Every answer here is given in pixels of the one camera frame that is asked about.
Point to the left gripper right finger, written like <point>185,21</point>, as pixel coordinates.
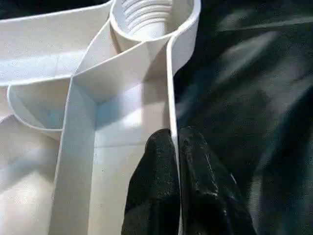
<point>203,183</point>

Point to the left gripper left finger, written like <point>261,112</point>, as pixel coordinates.
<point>151,183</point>

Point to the white plastic table top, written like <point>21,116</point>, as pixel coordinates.
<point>73,73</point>

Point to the black mat cover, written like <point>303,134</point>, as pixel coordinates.
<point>244,98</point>

